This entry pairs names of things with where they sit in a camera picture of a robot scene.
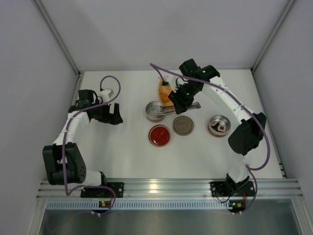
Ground metal tongs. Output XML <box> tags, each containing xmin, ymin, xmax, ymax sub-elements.
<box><xmin>153</xmin><ymin>102</ymin><xmax>201</xmax><ymax>116</ymax></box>

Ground sushi roll black white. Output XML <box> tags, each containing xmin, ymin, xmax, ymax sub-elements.
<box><xmin>210</xmin><ymin>120</ymin><xmax>219</xmax><ymax>126</ymax></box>

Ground sushi piece with red top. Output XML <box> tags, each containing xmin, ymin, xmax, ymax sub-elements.
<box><xmin>217</xmin><ymin>125</ymin><xmax>227</xmax><ymax>132</ymax></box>

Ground orange fried food piece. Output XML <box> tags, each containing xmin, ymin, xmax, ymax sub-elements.
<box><xmin>156</xmin><ymin>112</ymin><xmax>166</xmax><ymax>117</ymax></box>
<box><xmin>161</xmin><ymin>97</ymin><xmax>171</xmax><ymax>105</ymax></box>

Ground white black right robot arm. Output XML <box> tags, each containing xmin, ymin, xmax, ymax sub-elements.
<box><xmin>169</xmin><ymin>59</ymin><xmax>269</xmax><ymax>193</ymax></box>

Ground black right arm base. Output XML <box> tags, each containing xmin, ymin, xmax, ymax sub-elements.
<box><xmin>210</xmin><ymin>181</ymin><xmax>255</xmax><ymax>198</ymax></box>

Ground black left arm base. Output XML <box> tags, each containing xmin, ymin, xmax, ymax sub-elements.
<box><xmin>80</xmin><ymin>182</ymin><xmax>124</xmax><ymax>198</ymax></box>

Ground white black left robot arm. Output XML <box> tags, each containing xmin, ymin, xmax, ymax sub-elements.
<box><xmin>43</xmin><ymin>88</ymin><xmax>123</xmax><ymax>186</ymax></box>

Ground woven bamboo basket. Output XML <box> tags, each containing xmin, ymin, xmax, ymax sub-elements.
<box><xmin>157</xmin><ymin>76</ymin><xmax>174</xmax><ymax>106</ymax></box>

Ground grey round metal container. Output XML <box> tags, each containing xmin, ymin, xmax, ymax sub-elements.
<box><xmin>145</xmin><ymin>101</ymin><xmax>165</xmax><ymax>122</ymax></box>

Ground red round lid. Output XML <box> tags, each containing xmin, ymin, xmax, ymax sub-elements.
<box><xmin>148</xmin><ymin>124</ymin><xmax>171</xmax><ymax>147</ymax></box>

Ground red round metal container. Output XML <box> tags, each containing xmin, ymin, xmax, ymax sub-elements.
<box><xmin>207</xmin><ymin>115</ymin><xmax>231</xmax><ymax>137</ymax></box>

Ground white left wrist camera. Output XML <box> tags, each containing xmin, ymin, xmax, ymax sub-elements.
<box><xmin>98</xmin><ymin>88</ymin><xmax>114</xmax><ymax>102</ymax></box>

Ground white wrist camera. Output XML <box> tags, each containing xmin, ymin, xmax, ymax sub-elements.
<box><xmin>98</xmin><ymin>88</ymin><xmax>114</xmax><ymax>102</ymax></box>
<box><xmin>161</xmin><ymin>75</ymin><xmax>177</xmax><ymax>91</ymax></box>

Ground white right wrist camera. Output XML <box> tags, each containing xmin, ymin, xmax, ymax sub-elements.
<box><xmin>161</xmin><ymin>75</ymin><xmax>177</xmax><ymax>91</ymax></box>

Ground aluminium mounting rail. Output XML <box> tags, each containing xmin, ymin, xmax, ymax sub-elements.
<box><xmin>36</xmin><ymin>178</ymin><xmax>303</xmax><ymax>200</ymax></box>

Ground slotted grey cable duct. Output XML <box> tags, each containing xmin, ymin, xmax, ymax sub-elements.
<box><xmin>46</xmin><ymin>200</ymin><xmax>230</xmax><ymax>211</ymax></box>

